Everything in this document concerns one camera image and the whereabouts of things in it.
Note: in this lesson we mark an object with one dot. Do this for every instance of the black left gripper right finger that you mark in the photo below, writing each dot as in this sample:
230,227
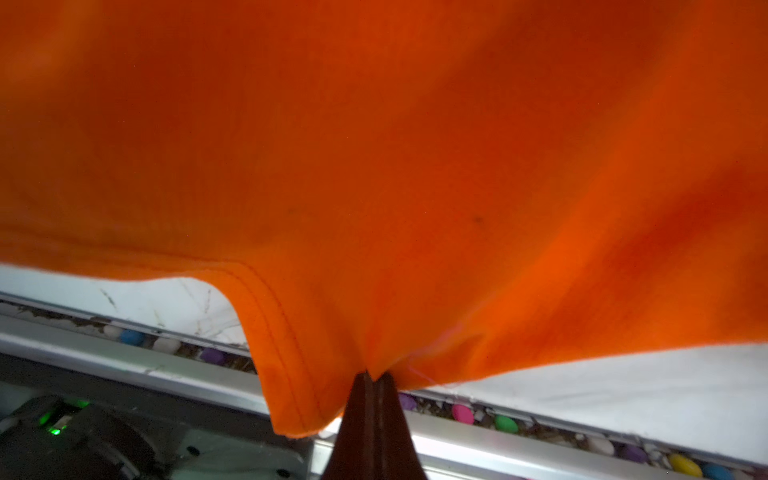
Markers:
395,457

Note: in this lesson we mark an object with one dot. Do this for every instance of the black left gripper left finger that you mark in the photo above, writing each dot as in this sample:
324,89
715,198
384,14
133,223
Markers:
353,455

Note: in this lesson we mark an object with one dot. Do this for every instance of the orange t-shirt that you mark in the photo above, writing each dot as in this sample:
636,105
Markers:
439,190

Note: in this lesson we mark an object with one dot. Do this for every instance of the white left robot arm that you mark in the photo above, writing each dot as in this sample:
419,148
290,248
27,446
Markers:
92,444

